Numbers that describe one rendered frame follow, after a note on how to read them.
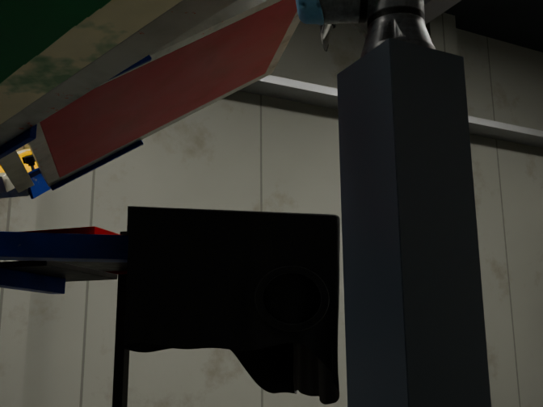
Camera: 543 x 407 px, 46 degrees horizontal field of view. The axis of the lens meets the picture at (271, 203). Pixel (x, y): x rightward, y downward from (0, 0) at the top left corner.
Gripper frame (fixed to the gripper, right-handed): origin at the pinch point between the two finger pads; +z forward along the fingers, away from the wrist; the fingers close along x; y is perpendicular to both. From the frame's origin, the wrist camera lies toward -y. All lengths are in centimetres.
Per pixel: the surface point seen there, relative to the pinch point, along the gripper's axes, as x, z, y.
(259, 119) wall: 56, -71, -283
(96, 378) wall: -101, 74, -256
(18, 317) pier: -132, 28, -228
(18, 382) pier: -139, 63, -228
